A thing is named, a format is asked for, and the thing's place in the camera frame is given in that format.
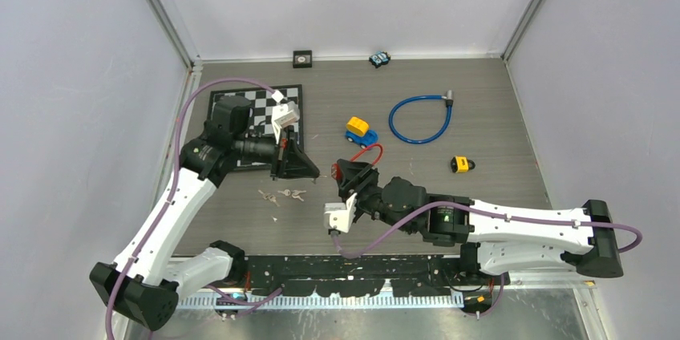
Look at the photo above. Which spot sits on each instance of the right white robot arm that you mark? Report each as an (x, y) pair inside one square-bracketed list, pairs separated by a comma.
[(492, 239)]

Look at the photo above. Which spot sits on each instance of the silver key bunch left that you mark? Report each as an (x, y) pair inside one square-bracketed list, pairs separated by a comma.
[(269, 197)]

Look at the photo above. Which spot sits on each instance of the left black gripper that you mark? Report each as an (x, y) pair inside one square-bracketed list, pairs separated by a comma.
[(289, 161)]

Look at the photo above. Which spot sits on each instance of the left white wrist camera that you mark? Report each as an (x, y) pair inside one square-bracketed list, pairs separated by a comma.
[(284, 115)]

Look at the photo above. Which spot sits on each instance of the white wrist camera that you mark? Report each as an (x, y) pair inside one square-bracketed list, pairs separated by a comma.
[(338, 216), (284, 115)]

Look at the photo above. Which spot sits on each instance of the blue cable lock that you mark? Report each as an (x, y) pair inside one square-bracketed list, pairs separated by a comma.
[(447, 101)]

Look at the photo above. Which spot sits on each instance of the silver key bunch right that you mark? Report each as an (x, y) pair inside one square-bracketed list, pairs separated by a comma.
[(295, 194)]

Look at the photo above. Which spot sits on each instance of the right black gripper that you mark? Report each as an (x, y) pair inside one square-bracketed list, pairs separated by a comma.
[(356, 176)]

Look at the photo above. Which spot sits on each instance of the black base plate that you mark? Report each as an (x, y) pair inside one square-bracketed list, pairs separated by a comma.
[(407, 275)]

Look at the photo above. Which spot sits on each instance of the small black square box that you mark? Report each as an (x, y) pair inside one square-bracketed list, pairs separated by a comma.
[(302, 59)]

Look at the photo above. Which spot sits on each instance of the silver key bunch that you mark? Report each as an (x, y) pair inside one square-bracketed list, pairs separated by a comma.
[(295, 194), (269, 197)]

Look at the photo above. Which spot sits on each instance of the yellow black padlock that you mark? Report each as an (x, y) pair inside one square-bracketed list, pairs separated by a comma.
[(462, 164)]

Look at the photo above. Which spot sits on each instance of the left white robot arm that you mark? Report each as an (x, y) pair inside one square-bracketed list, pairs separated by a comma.
[(139, 284)]

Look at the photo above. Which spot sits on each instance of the small blue toy car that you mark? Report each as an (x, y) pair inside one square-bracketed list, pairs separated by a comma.
[(379, 59)]

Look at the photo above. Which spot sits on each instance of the black white chessboard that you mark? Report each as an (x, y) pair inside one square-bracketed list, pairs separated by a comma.
[(263, 104)]

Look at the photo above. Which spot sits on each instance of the red cable padlock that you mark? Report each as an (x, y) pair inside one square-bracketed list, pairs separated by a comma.
[(366, 151)]

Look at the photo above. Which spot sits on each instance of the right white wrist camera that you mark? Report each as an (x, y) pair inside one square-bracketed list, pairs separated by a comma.
[(338, 216)]

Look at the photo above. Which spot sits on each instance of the blue yellow toy car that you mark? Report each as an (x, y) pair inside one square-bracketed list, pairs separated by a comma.
[(358, 132)]

